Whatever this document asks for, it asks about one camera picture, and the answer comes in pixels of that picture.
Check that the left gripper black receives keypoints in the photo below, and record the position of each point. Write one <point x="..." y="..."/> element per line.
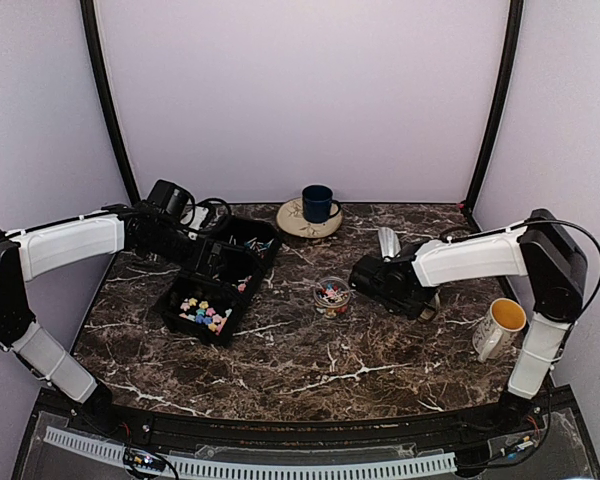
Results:
<point x="195" y="262"/>

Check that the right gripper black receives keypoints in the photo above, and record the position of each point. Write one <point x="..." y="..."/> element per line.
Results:
<point x="414" y="313"/>

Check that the black three-compartment candy tray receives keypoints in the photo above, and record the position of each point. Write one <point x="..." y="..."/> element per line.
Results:
<point x="210" y="306"/>

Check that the metal scoop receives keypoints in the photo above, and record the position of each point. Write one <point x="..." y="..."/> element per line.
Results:
<point x="389" y="243"/>

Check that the clear plastic jar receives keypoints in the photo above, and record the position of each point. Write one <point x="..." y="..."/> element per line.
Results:
<point x="331" y="296"/>

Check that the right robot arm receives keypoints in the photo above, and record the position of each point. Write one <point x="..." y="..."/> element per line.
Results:
<point x="539" y="248"/>

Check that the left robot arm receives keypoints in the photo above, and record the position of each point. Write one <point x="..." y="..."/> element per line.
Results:
<point x="169" y="223"/>

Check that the white mug yellow inside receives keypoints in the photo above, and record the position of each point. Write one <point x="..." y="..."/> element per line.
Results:
<point x="497" y="329"/>

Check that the beige ceramic plate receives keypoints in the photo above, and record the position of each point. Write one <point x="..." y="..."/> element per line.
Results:
<point x="290" y="220"/>

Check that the dark blue mug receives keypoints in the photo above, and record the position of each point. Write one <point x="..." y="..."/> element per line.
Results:
<point x="318" y="204"/>

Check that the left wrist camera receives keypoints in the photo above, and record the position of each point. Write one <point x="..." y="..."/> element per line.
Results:
<point x="197" y="219"/>

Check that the white slotted cable duct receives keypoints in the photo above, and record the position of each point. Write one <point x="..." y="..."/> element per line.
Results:
<point x="145" y="465"/>

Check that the left black frame post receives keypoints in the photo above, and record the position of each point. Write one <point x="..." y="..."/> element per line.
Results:
<point x="108" y="109"/>

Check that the black frame post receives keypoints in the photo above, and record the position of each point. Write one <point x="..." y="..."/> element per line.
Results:
<point x="501" y="89"/>
<point x="108" y="109"/>

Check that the right black frame post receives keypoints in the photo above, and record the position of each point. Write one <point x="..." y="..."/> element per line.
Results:
<point x="501" y="89"/>

